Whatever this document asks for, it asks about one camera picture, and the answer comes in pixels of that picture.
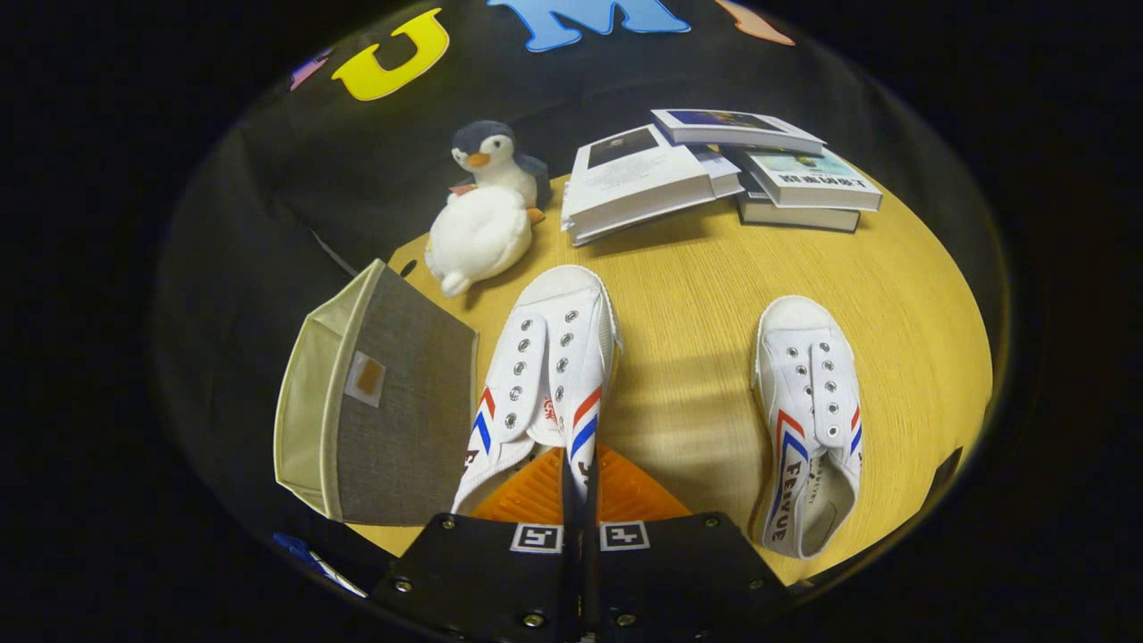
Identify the white book with portrait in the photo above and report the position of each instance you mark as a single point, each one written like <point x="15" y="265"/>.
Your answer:
<point x="634" y="183"/>

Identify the dark cover book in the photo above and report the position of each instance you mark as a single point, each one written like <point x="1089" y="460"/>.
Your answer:
<point x="795" y="219"/>

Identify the pale cover book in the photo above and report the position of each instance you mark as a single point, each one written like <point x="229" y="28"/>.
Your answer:
<point x="813" y="174"/>

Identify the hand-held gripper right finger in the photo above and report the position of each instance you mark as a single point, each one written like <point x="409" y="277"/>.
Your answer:
<point x="670" y="580"/>

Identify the blue cover book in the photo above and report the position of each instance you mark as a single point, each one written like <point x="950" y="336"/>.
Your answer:
<point x="732" y="129"/>

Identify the white plush toy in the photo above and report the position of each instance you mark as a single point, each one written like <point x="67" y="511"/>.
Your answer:
<point x="478" y="237"/>

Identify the blue and white sheet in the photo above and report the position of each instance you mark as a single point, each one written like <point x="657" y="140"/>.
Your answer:
<point x="308" y="554"/>

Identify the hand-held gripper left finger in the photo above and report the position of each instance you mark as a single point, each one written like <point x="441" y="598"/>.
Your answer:
<point x="491" y="580"/>

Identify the grey fabric storage box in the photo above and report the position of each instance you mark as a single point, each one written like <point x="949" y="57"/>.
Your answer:
<point x="402" y="402"/>

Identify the penguin plush toy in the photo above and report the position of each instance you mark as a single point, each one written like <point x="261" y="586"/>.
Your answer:
<point x="487" y="143"/>

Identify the white striped canvas shoe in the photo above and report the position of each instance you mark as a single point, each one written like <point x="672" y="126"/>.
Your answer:
<point x="804" y="357"/>
<point x="554" y="357"/>

